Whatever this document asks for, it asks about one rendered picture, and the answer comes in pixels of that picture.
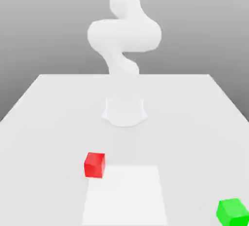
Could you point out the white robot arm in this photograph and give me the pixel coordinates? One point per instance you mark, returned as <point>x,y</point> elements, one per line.
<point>124,35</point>

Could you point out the small red cube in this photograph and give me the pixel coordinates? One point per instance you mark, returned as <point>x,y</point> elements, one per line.
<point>94,165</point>

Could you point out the small green cube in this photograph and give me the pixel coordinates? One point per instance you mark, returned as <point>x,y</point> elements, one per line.
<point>232,212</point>

